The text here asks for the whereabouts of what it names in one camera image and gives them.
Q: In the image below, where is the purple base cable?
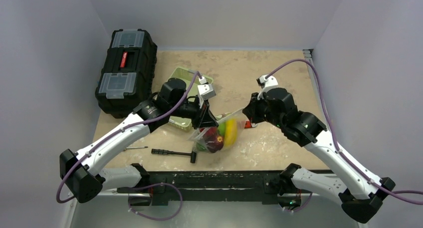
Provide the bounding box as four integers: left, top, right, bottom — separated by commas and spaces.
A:
128, 182, 184, 221

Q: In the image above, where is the red tomato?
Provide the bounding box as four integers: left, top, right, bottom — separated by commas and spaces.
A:
203, 127, 219, 140

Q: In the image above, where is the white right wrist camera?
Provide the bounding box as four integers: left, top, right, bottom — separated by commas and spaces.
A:
256, 74, 278, 100

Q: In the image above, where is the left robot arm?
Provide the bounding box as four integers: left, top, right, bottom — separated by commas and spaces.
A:
56, 78, 218, 203

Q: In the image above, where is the red handled adjustable wrench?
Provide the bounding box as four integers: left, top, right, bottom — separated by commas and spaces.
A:
244, 120, 257, 129

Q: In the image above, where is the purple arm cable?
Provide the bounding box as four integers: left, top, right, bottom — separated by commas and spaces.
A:
264, 58, 423, 206
55, 71, 203, 204

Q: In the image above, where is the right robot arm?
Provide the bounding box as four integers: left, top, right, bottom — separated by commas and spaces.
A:
242, 88, 396, 224

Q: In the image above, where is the black hammer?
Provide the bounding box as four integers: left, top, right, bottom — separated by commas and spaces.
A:
151, 149, 197, 164

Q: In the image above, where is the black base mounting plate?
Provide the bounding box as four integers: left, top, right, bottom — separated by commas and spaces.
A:
117, 171, 309, 209

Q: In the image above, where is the pale green perforated basket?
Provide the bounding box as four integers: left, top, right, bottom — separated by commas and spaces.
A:
169, 67, 213, 131

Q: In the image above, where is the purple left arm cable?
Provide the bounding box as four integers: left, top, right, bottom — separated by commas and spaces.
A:
55, 71, 203, 204

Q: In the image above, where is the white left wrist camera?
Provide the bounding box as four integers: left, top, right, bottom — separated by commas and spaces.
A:
197, 76, 216, 107

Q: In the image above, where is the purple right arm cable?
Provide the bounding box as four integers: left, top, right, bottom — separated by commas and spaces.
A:
264, 58, 423, 206

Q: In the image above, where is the yellow handled screwdriver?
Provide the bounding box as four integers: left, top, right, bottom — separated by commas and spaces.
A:
123, 146, 148, 151

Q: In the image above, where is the dark red apple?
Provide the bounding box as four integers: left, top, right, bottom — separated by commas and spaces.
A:
205, 135, 224, 153

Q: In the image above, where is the clear zip top bag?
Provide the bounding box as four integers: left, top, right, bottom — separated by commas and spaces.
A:
189, 109, 247, 153

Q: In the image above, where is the black plastic toolbox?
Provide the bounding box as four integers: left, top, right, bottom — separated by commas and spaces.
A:
95, 29, 158, 119

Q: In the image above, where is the yellow banana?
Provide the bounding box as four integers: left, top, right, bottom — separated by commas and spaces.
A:
224, 119, 238, 147

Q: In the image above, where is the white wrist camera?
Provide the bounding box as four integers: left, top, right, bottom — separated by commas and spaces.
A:
256, 74, 278, 100
197, 76, 216, 107

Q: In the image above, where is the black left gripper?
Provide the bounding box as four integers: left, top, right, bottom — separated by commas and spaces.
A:
169, 95, 218, 130

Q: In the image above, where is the green bell pepper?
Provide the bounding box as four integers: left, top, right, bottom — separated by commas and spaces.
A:
196, 143, 208, 152

